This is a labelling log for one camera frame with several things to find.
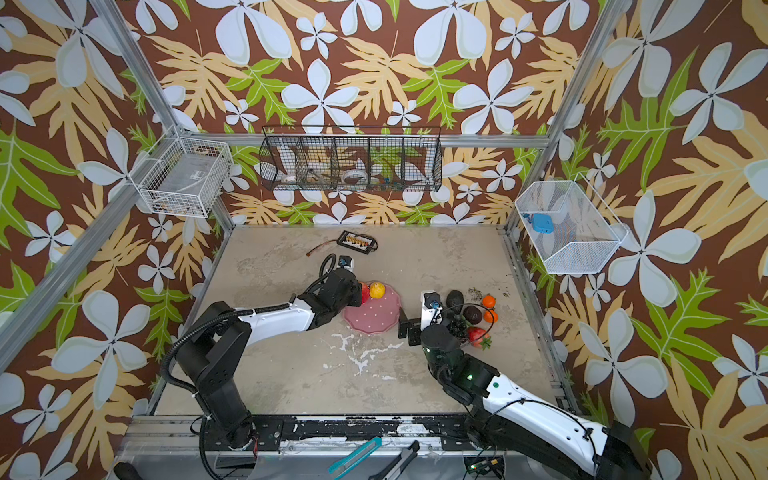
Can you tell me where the black tool front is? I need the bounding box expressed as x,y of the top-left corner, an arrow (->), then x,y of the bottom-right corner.
369,440 -> 420,480

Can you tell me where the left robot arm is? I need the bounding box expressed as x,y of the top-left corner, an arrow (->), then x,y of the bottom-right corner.
160,268 -> 362,449

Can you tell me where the dark avocado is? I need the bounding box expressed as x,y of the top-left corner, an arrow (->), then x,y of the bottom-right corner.
446,290 -> 465,314

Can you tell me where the white wire basket left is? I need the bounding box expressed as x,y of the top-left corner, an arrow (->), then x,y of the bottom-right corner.
132,128 -> 233,218

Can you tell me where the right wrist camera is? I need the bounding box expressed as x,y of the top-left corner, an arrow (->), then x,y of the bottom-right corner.
420,291 -> 443,330

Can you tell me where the pink polka dot plate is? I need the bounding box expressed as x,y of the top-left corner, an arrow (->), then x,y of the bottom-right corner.
342,283 -> 401,335

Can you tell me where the teal utility knife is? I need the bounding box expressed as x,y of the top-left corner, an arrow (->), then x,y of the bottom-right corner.
327,437 -> 382,479

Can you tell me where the orange tangerine lower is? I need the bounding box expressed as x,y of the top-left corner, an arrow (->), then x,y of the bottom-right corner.
483,309 -> 498,324

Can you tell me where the yellow lemon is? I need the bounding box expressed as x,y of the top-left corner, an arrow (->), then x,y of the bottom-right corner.
368,282 -> 387,299

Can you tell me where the red apple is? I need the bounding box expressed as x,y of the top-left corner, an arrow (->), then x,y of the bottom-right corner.
360,283 -> 370,304

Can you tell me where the black grape bunch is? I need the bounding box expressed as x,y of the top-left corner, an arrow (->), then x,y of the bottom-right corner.
448,314 -> 473,345

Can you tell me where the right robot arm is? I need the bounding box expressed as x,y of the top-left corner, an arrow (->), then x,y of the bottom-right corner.
398,309 -> 652,479

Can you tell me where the white mesh basket right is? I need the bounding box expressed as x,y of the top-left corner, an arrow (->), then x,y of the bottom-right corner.
515,180 -> 629,276

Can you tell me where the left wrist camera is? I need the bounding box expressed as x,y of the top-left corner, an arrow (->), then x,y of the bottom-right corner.
338,255 -> 354,271

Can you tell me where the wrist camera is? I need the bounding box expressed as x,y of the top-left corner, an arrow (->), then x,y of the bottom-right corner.
338,255 -> 354,271
420,291 -> 443,330

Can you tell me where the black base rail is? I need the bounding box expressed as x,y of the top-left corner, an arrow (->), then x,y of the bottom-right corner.
200,412 -> 481,452

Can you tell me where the black wire basket rear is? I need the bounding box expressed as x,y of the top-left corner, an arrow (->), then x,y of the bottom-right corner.
256,126 -> 444,192

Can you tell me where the blue object in basket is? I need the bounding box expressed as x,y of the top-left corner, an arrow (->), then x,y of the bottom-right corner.
527,213 -> 554,234

